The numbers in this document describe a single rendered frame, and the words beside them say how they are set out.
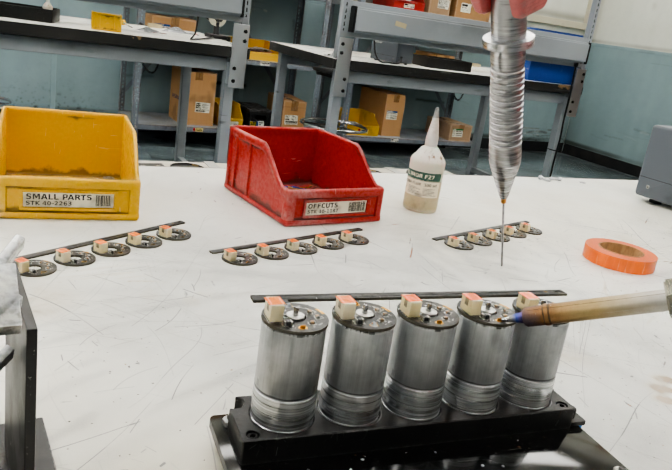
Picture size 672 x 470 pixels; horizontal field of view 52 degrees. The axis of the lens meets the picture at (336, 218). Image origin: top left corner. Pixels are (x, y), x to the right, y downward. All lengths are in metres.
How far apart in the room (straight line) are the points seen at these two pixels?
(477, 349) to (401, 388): 0.03
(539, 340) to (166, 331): 0.19
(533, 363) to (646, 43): 6.01
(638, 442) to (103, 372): 0.25
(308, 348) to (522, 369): 0.10
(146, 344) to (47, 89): 4.35
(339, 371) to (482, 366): 0.06
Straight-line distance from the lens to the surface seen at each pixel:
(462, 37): 3.12
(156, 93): 4.79
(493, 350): 0.29
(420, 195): 0.66
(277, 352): 0.25
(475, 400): 0.30
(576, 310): 0.28
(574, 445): 0.32
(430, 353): 0.27
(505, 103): 0.23
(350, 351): 0.26
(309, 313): 0.26
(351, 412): 0.27
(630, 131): 6.25
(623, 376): 0.43
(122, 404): 0.32
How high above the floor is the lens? 0.92
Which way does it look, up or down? 16 degrees down
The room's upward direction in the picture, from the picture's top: 8 degrees clockwise
